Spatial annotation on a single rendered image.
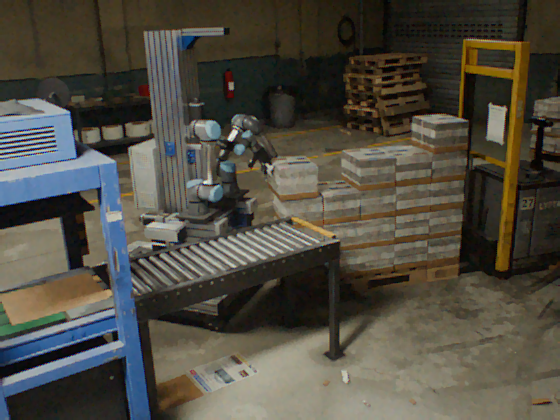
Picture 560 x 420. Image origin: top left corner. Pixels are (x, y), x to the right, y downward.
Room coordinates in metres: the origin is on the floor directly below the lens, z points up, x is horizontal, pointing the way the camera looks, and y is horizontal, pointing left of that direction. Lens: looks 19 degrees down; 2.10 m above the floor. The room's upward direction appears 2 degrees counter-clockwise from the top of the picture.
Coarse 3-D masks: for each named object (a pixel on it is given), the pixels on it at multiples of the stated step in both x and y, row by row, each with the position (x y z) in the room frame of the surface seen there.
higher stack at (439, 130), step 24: (432, 120) 4.40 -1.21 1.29; (456, 120) 4.36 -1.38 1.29; (432, 144) 4.30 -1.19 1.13; (456, 144) 4.30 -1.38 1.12; (432, 168) 4.27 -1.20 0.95; (456, 168) 4.31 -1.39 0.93; (432, 192) 4.26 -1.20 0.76; (456, 192) 4.31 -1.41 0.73; (432, 216) 4.26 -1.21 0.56; (456, 216) 4.31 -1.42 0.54; (432, 240) 4.26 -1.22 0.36; (456, 240) 4.32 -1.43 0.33; (456, 264) 4.32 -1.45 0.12
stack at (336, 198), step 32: (320, 192) 4.15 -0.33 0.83; (352, 192) 4.11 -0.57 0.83; (384, 192) 4.17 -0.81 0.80; (416, 192) 4.24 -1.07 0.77; (352, 224) 4.10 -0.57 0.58; (384, 224) 4.16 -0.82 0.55; (416, 224) 4.23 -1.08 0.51; (352, 256) 4.10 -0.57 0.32; (384, 256) 4.17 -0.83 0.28; (416, 256) 4.23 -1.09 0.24; (320, 288) 4.18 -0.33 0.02; (352, 288) 4.10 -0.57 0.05; (384, 288) 4.17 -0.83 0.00
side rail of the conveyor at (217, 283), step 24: (336, 240) 3.25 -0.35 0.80; (264, 264) 2.96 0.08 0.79; (288, 264) 3.04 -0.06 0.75; (312, 264) 3.14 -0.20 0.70; (168, 288) 2.68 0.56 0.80; (192, 288) 2.72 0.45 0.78; (216, 288) 2.79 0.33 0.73; (240, 288) 2.87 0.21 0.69; (144, 312) 2.57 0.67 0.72; (168, 312) 2.64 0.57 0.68
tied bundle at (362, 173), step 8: (344, 152) 4.42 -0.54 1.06; (344, 160) 4.41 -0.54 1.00; (352, 160) 4.26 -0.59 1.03; (376, 160) 4.15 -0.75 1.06; (384, 160) 4.16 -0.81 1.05; (392, 160) 4.18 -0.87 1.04; (344, 168) 4.41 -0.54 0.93; (352, 168) 4.26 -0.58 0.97; (360, 168) 4.12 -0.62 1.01; (368, 168) 4.13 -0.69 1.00; (376, 168) 4.15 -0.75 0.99; (384, 168) 4.17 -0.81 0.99; (392, 168) 4.18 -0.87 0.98; (352, 176) 4.26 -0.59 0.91; (360, 176) 4.12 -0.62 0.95; (368, 176) 4.13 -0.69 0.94; (376, 176) 4.15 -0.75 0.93; (384, 176) 4.17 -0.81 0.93; (392, 176) 4.18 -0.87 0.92; (360, 184) 4.12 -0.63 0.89; (368, 184) 4.14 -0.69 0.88
